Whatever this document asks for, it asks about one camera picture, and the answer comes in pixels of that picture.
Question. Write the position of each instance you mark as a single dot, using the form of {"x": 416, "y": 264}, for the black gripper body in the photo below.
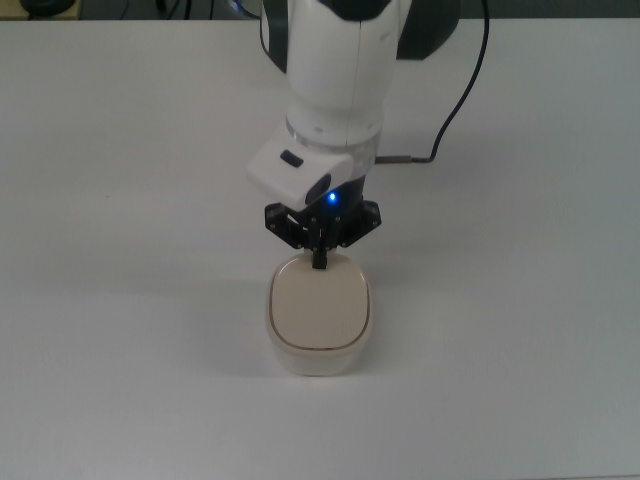
{"x": 347, "y": 197}

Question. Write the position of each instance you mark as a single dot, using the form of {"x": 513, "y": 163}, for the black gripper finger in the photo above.
{"x": 290, "y": 230}
{"x": 357, "y": 225}

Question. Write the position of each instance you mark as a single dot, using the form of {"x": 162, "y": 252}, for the cream lid with black knob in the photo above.
{"x": 320, "y": 310}

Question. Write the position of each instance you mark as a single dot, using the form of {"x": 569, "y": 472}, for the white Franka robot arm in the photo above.
{"x": 335, "y": 75}

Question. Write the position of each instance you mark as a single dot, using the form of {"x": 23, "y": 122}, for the small white trash can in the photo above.
{"x": 317, "y": 362}

